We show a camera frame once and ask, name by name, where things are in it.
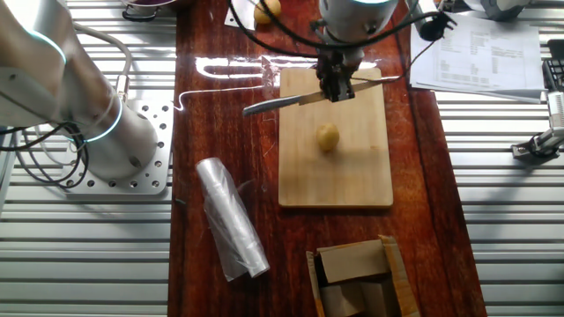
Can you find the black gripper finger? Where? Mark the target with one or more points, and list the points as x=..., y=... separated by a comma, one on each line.
x=341, y=92
x=324, y=86

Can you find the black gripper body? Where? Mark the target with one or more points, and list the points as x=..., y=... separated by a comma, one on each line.
x=335, y=66

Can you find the steel chef knife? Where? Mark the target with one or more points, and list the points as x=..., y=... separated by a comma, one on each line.
x=269, y=105

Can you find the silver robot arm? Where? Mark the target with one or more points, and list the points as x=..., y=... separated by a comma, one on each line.
x=44, y=66

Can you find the small yellow potato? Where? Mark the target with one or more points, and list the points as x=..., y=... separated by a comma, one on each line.
x=273, y=11
x=328, y=137

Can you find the bamboo cutting board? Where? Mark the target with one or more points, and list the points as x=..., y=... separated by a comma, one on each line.
x=308, y=176

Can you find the steel cleaver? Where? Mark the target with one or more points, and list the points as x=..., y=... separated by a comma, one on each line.
x=238, y=19

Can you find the clear plastic bag roll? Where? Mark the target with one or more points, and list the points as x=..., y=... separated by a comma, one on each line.
x=231, y=220

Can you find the printed white paper stack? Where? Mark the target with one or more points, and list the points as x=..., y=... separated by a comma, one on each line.
x=506, y=66

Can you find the open cardboard box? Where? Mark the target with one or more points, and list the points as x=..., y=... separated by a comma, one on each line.
x=352, y=264

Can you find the steel cooking pot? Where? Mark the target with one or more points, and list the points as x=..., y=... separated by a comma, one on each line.
x=141, y=6

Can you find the black keyboard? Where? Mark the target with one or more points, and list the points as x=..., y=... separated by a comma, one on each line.
x=556, y=75

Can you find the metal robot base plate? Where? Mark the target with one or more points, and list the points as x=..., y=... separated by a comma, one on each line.
x=154, y=176

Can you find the metal camera mount clamp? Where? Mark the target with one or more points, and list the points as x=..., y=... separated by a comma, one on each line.
x=539, y=147

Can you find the grey exterior camera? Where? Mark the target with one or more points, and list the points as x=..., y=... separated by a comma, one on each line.
x=556, y=110

